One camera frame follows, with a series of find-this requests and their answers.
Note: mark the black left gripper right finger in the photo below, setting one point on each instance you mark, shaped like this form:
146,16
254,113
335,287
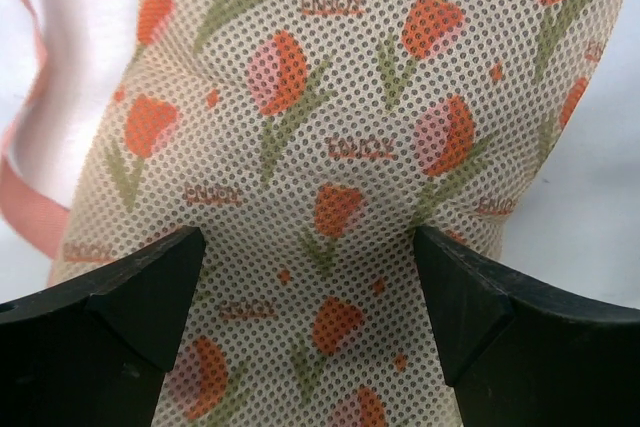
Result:
520,352

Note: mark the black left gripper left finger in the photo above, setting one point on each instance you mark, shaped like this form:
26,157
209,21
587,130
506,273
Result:
94,350

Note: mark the floral mesh laundry bag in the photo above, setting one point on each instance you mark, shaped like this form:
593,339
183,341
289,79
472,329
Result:
308,140

